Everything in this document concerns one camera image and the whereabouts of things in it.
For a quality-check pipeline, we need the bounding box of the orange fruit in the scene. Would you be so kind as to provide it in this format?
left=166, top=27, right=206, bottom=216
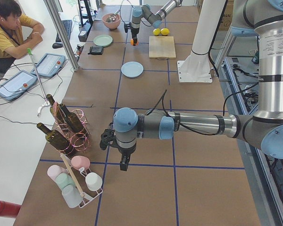
left=130, top=39, right=139, bottom=46

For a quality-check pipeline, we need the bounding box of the black keyboard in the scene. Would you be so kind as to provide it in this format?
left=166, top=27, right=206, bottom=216
left=55, top=19, right=73, bottom=43

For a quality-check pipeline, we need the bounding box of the dark wine bottle rear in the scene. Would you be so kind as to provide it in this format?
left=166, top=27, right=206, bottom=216
left=59, top=103, right=88, bottom=137

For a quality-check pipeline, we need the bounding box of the light blue plate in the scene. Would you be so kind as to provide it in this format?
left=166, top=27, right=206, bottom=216
left=121, top=61, right=144, bottom=78

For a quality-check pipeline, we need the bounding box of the far teach pendant tablet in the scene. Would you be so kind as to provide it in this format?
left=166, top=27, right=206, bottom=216
left=36, top=53, right=66, bottom=78

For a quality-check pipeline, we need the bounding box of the white cup right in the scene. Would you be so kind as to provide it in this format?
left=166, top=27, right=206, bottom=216
left=85, top=172, right=103, bottom=191

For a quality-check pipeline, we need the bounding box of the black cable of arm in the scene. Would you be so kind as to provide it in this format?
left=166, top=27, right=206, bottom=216
left=145, top=89, right=258, bottom=136

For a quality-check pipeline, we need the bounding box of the person in yellow shirt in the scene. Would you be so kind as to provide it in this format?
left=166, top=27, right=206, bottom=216
left=0, top=0, right=44, bottom=75

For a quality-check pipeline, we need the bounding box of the grabber stick green tip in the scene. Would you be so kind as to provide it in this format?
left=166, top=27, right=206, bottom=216
left=27, top=48, right=50, bottom=117

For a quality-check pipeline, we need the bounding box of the metal ice scoop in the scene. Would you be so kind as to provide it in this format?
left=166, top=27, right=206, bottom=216
left=106, top=10, right=120, bottom=23

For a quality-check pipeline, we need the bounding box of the grey blue cup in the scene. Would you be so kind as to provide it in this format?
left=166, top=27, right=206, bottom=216
left=62, top=185, right=83, bottom=208

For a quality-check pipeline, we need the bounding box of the yellow lemon near board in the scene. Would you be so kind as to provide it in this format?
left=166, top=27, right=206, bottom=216
left=160, top=28, right=170, bottom=36

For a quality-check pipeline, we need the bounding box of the pink cup upper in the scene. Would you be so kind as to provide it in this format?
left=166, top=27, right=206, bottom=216
left=71, top=155, right=90, bottom=170

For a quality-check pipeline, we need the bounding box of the near teach pendant tablet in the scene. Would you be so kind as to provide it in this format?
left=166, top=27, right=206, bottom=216
left=0, top=70, right=37, bottom=101

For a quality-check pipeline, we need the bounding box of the mint green cup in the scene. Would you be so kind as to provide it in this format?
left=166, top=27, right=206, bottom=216
left=54, top=173, right=75, bottom=190

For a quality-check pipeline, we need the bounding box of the black computer mouse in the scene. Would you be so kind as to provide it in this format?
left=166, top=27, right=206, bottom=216
left=52, top=42, right=63, bottom=49

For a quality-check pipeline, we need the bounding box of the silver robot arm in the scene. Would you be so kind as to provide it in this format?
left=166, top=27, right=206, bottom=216
left=112, top=0, right=283, bottom=171
left=124, top=0, right=182, bottom=46

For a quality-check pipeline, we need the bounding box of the pink bowl with ice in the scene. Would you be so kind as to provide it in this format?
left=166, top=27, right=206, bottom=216
left=102, top=13, right=121, bottom=30

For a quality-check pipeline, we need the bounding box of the copper wire bottle rack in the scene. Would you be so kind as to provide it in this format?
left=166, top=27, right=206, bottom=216
left=50, top=102, right=91, bottom=153

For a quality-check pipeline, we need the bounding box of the dark wine bottle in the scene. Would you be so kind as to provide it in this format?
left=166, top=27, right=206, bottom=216
left=46, top=94, right=67, bottom=129
left=59, top=103, right=88, bottom=137
left=36, top=122, right=76, bottom=157

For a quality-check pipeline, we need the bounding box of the wooden cutting board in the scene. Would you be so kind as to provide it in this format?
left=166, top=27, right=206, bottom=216
left=149, top=36, right=176, bottom=59

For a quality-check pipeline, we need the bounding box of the light green plate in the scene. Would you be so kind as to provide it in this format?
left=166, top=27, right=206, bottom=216
left=93, top=34, right=113, bottom=47

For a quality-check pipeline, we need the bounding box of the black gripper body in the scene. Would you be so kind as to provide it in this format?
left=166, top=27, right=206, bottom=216
left=117, top=141, right=136, bottom=157
left=131, top=27, right=139, bottom=38

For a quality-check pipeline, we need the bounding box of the dark wine bottle front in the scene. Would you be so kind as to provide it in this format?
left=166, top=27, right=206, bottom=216
left=36, top=122, right=76, bottom=157

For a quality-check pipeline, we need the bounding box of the pale pink cup left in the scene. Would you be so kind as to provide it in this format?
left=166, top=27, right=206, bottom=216
left=47, top=165, right=68, bottom=181

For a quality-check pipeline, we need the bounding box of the red cylinder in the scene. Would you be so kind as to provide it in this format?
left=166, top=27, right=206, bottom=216
left=0, top=200, right=22, bottom=218

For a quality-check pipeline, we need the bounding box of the aluminium frame post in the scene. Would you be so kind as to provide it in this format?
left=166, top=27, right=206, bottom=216
left=44, top=0, right=79, bottom=72

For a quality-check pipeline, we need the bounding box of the white wire cup rack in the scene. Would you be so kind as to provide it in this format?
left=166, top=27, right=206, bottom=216
left=60, top=153, right=104, bottom=209

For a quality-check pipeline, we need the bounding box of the teach pendant tablet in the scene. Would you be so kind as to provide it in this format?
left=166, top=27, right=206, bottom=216
left=36, top=53, right=66, bottom=78
left=0, top=70, right=37, bottom=101

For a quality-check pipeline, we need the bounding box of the dark grey folded cloth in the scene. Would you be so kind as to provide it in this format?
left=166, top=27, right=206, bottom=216
left=88, top=46, right=104, bottom=55

